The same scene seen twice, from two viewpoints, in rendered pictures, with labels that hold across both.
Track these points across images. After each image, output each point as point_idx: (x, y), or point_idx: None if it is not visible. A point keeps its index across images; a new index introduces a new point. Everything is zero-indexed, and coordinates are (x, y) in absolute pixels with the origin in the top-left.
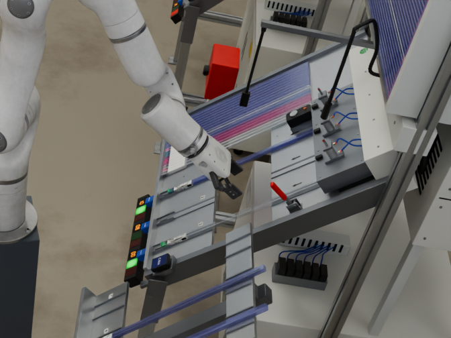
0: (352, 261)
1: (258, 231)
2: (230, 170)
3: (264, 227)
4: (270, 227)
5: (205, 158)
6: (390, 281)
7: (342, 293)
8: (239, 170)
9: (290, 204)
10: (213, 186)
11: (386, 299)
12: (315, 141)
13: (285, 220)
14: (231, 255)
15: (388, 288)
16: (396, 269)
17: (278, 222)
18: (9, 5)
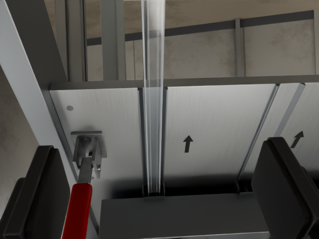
0: (77, 70)
1: (4, 64)
2: (281, 183)
3: (22, 85)
4: (19, 102)
5: None
6: (114, 37)
7: (56, 12)
8: (258, 184)
9: (76, 170)
10: None
11: (100, 15)
12: (243, 235)
13: (37, 139)
14: None
15: (109, 27)
16: (115, 60)
17: (32, 124)
18: None
